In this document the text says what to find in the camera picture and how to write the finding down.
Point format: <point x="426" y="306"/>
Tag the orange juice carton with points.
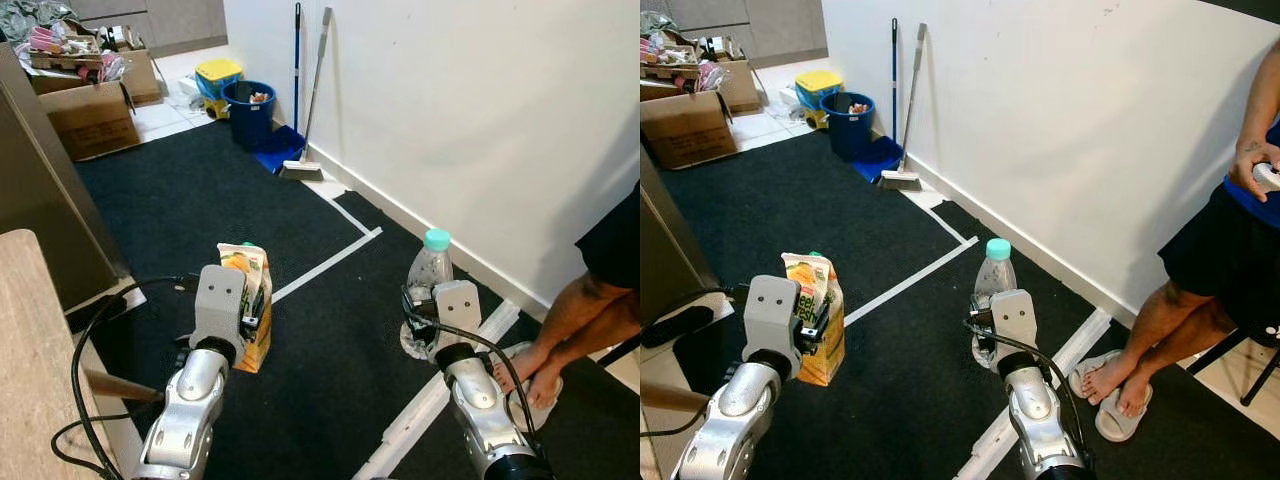
<point x="255" y="270"/>
<point x="825" y="300"/>

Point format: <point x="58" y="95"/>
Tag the clear water bottle teal cap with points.
<point x="995" y="270"/>
<point x="430" y="265"/>

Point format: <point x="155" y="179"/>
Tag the white round controller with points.
<point x="1270" y="177"/>

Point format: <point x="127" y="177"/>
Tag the person's right forearm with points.
<point x="1265" y="100"/>

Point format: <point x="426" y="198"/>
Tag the steel grey fridge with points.
<point x="670" y="250"/>
<point x="50" y="200"/>

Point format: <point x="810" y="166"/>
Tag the person's right hand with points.
<point x="1242" y="165"/>

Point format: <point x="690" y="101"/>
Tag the dark blue carpet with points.
<point x="900" y="330"/>
<point x="300" y="350"/>

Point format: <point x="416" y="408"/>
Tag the wide white floor strip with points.
<point x="1085" y="335"/>
<point x="440" y="390"/>

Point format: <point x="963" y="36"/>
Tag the thin white tape line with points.
<point x="330" y="262"/>
<point x="910" y="285"/>

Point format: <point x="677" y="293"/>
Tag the grey slipper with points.
<point x="522" y="348"/>
<point x="1100" y="358"/>
<point x="1115" y="428"/>
<point x="545" y="415"/>

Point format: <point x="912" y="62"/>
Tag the black oval floor pad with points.
<point x="680" y="327"/>
<point x="95" y="312"/>

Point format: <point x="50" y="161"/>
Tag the person's bare leg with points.
<point x="1190" y="350"/>
<point x="565" y="320"/>
<point x="1150" y="330"/>
<point x="600" y="350"/>

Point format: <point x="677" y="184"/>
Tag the black metal stool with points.
<point x="1260" y="375"/>
<point x="620" y="352"/>

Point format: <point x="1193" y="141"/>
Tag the dark blue bucket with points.
<point x="848" y="130"/>
<point x="248" y="120"/>

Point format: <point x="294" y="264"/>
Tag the black shorts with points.
<point x="1220" y="260"/>
<point x="615" y="245"/>

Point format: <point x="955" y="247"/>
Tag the large printed cardboard box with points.
<point x="90" y="125"/>
<point x="690" y="130"/>

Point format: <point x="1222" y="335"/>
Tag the blue bin yellow lid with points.
<point x="820" y="82"/>
<point x="218" y="72"/>

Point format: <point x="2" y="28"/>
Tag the cardboard tray of clutter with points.
<point x="70" y="55"/>
<point x="680" y="65"/>

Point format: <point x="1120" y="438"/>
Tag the blue shirt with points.
<point x="1262" y="200"/>

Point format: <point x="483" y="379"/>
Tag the grey kitchen cabinets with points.
<point x="750" y="25"/>
<point x="170" y="20"/>

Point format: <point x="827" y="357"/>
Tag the grey green crumpled cloth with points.
<point x="655" y="22"/>
<point x="30" y="15"/>

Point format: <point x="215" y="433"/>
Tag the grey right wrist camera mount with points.
<point x="458" y="310"/>
<point x="1015" y="320"/>

